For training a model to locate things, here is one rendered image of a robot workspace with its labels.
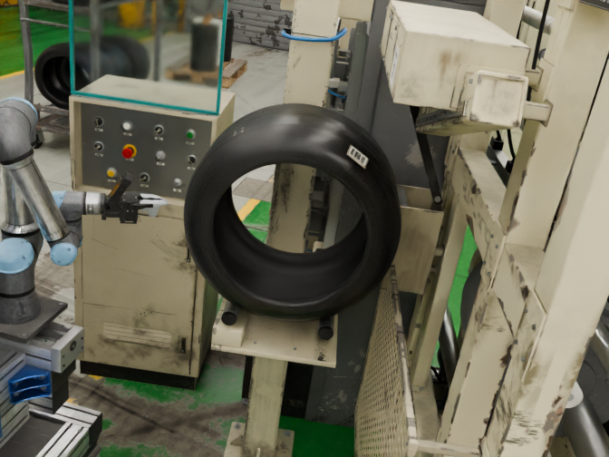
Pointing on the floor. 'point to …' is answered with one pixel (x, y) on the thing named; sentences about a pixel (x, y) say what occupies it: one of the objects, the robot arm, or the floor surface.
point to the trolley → (47, 72)
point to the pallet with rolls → (231, 58)
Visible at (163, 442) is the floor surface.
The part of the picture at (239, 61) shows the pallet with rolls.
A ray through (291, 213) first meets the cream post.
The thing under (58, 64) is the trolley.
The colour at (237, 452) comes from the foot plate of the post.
